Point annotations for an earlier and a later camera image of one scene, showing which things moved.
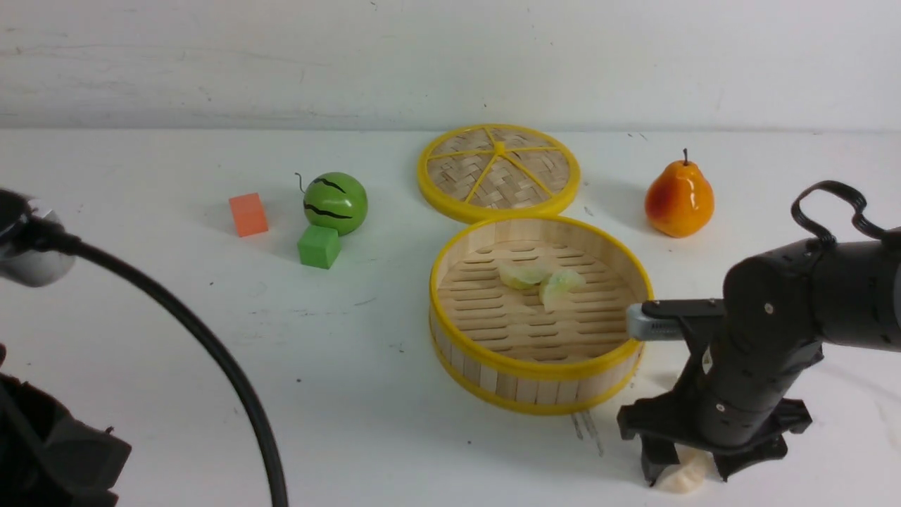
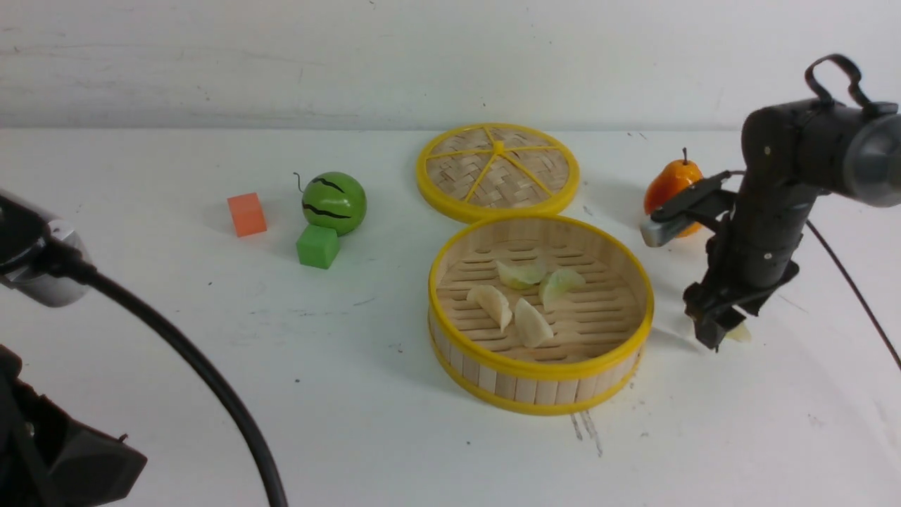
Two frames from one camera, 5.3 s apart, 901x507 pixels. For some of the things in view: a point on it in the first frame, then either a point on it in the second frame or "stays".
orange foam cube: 248,214 stays
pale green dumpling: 521,274 stays
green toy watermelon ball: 335,200 stays
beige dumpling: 697,469 to 494,303
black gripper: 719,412 to 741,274
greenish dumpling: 555,289 stays
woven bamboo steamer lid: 482,173 stays
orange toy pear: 680,201 stays
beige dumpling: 672,373 to 532,327
